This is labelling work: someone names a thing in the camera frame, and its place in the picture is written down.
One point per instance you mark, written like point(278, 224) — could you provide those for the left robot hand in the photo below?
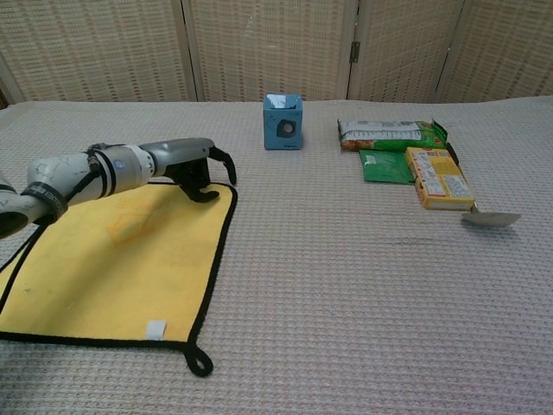
point(181, 157)

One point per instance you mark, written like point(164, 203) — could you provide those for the yellow cloth with black trim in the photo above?
point(112, 276)

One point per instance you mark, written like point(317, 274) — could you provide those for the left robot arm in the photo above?
point(82, 181)

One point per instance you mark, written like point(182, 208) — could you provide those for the blue speaker box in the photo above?
point(283, 125)

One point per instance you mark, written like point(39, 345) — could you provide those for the woven folding screen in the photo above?
point(276, 49)

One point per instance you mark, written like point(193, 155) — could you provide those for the white waffle tablecloth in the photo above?
point(324, 281)

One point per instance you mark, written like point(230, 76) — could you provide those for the small green sachet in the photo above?
point(383, 166)

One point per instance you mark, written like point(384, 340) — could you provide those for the green and white snack bag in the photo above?
point(384, 135)

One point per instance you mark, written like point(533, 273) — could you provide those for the yellow cardboard box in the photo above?
point(438, 177)

